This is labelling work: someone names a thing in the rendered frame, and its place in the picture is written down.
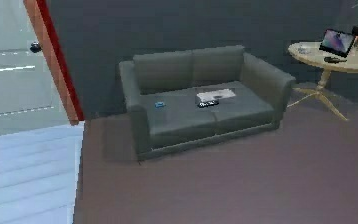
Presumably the dark grey sofa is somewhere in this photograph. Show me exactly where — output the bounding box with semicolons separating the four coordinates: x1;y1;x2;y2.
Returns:
118;44;297;162

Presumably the round cream table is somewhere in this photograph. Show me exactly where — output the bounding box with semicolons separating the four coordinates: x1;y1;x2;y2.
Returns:
286;41;358;122

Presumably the black round door knob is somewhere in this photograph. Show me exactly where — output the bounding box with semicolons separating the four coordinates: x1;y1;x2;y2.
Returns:
29;41;43;54

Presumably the small black remote control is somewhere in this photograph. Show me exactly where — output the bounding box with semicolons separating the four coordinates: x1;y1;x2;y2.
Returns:
323;56;348;64

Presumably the white room door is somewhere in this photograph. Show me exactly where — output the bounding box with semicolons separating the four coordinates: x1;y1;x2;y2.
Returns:
0;0;70;138

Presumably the black laptop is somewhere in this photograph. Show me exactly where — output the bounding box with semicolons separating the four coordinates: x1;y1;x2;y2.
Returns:
318;28;357;59

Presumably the red brown door frame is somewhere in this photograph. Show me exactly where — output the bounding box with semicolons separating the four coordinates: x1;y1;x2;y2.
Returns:
22;0;86;127

